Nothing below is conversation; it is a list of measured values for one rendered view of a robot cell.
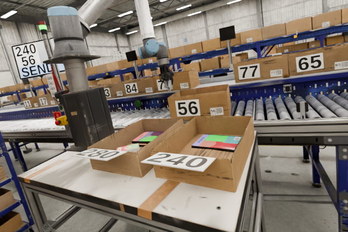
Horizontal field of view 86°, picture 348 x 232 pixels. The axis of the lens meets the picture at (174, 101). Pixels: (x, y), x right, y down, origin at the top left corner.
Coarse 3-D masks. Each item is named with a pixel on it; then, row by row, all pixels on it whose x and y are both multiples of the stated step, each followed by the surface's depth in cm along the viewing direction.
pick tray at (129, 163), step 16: (128, 128) 102; (144, 128) 112; (160, 128) 107; (176, 128) 91; (96, 144) 84; (112, 144) 92; (128, 144) 100; (96, 160) 78; (112, 160) 73; (128, 160) 69
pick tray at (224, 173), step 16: (192, 128) 93; (208, 128) 94; (224, 128) 90; (240, 128) 86; (160, 144) 70; (176, 144) 80; (192, 144) 86; (240, 144) 59; (224, 160) 51; (240, 160) 58; (160, 176) 65; (176, 176) 61; (192, 176) 58; (208, 176) 55; (224, 176) 52; (240, 176) 57
